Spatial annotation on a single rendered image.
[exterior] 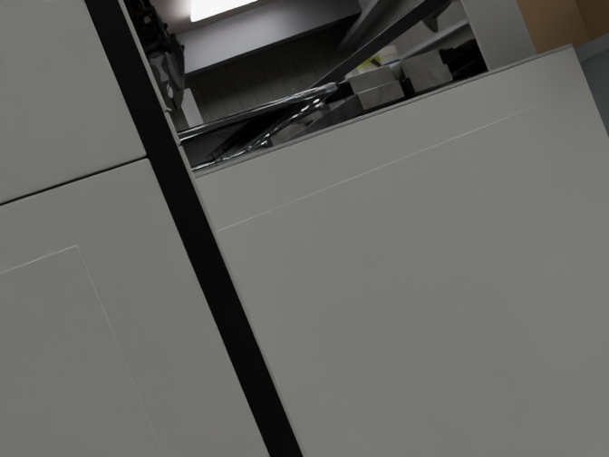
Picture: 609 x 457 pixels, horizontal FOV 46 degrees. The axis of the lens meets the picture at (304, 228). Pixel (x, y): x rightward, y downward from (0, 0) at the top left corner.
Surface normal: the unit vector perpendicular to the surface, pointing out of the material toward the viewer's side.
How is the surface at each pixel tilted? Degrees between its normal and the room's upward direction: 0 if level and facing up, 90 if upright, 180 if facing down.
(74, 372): 90
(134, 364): 90
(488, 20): 90
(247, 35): 90
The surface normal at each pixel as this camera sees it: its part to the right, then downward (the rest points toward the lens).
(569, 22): -0.90, 0.37
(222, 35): 0.18, -0.05
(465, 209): 0.41, -0.15
